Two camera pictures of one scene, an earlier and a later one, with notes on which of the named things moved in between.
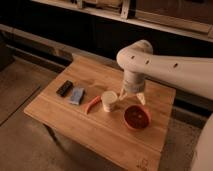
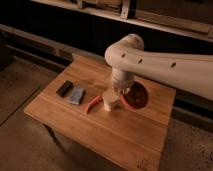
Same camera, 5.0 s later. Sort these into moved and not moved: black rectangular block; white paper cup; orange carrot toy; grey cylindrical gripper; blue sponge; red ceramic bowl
Moved: grey cylindrical gripper; red ceramic bowl
Not moved: white paper cup; black rectangular block; blue sponge; orange carrot toy
